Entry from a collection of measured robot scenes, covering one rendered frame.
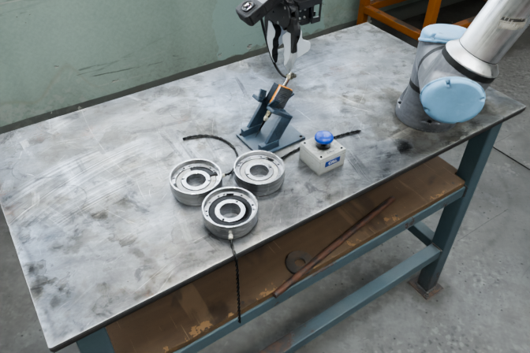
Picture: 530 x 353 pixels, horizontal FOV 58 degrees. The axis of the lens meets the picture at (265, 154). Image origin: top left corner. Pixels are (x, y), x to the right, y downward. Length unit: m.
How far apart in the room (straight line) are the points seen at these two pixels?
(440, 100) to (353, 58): 0.51
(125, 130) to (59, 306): 0.47
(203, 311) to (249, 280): 0.13
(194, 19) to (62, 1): 0.67
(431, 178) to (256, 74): 0.59
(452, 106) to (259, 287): 0.57
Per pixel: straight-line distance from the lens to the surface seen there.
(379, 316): 1.79
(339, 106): 1.24
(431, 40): 1.11
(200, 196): 0.93
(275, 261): 1.18
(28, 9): 2.38
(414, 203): 1.37
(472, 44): 0.99
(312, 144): 1.03
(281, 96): 1.05
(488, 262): 2.06
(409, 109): 1.20
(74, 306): 0.86
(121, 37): 2.54
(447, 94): 0.99
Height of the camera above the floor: 1.48
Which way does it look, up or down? 40 degrees down
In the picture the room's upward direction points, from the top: 1 degrees clockwise
